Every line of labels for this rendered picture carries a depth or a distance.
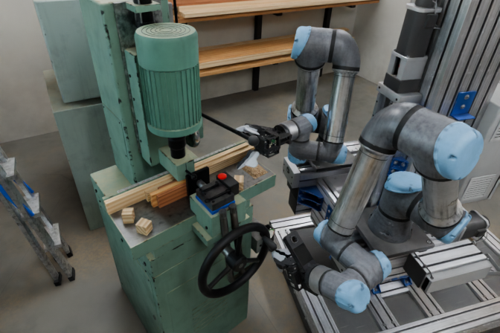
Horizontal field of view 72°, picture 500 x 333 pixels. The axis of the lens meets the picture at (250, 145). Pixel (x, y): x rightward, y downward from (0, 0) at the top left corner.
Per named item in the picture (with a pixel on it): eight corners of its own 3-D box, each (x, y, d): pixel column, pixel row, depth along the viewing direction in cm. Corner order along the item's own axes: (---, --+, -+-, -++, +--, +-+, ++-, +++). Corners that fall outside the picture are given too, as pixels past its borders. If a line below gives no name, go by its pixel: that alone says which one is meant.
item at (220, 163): (148, 202, 120) (146, 193, 118) (145, 198, 121) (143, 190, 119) (266, 149, 150) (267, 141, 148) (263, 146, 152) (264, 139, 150)
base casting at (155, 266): (152, 279, 116) (148, 262, 111) (93, 189, 152) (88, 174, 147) (253, 220, 141) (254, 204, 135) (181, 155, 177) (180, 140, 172)
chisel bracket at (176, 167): (178, 185, 120) (176, 166, 116) (159, 166, 129) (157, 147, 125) (196, 178, 124) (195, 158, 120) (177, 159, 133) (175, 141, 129)
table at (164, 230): (146, 283, 100) (143, 270, 97) (107, 222, 120) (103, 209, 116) (292, 198, 133) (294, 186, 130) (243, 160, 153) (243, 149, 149)
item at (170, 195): (159, 208, 118) (158, 197, 115) (158, 206, 119) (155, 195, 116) (209, 185, 129) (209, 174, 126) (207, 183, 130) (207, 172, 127)
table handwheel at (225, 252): (222, 313, 116) (187, 283, 96) (191, 273, 129) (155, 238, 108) (281, 252, 125) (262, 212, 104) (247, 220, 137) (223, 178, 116)
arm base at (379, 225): (394, 209, 133) (401, 189, 128) (420, 238, 121) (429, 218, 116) (359, 215, 130) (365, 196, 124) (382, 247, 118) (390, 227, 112)
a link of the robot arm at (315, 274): (315, 278, 90) (336, 262, 93) (303, 272, 93) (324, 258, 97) (321, 302, 91) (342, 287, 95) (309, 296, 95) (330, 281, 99)
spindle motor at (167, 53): (164, 145, 104) (151, 42, 86) (138, 122, 115) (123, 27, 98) (212, 128, 113) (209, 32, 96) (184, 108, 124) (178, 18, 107)
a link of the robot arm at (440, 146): (429, 198, 118) (423, 94, 78) (474, 225, 108) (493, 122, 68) (406, 224, 116) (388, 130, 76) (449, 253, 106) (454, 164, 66)
